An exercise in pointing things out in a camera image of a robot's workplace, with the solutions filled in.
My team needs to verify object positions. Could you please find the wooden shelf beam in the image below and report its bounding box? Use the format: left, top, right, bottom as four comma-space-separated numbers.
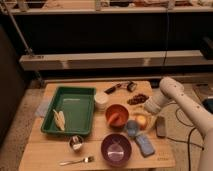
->
19, 50, 213, 71

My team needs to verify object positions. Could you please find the orange carrot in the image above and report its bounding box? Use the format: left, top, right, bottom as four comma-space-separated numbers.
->
107, 113, 119, 125

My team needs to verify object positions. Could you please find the green plastic tray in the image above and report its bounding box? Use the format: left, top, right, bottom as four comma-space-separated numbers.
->
41, 86, 96, 136

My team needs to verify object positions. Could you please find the white plastic cup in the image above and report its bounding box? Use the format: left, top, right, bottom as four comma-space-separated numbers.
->
94, 92, 109, 111

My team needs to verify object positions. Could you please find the black cable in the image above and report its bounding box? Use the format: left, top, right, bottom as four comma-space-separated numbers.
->
165, 106, 205, 171

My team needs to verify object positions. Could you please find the pale corn cob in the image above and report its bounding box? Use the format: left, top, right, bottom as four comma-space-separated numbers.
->
53, 110, 65, 131

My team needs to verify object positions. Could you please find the blue round sponge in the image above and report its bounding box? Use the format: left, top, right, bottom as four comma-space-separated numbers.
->
125, 120, 139, 137

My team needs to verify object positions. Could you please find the grey rectangular block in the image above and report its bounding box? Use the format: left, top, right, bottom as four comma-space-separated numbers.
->
156, 116, 166, 138

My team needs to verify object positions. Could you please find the silver metal fork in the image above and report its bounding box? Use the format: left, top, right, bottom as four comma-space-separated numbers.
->
59, 156, 94, 166

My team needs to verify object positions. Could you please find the bunch of dark grapes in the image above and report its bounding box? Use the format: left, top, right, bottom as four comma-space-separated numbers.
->
127, 93, 148, 105

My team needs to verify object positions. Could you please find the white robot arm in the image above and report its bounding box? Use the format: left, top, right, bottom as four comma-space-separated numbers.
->
144, 77, 213, 171

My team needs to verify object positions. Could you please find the purple plastic bowl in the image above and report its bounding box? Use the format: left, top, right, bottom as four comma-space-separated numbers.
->
101, 134, 132, 167

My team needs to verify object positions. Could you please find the small metal cup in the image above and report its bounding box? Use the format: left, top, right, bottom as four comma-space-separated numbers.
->
69, 135, 83, 151

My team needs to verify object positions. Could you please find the yellow red apple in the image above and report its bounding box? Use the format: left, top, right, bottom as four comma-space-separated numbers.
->
135, 115, 148, 130

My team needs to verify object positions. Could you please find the black handled tool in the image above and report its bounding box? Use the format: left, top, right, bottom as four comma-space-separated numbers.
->
105, 81, 137, 94

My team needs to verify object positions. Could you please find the orange plastic bowl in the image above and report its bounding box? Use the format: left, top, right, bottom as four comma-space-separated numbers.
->
105, 104, 129, 127

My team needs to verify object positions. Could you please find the blue rectangular sponge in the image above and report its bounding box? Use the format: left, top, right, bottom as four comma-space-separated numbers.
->
135, 134, 155, 157

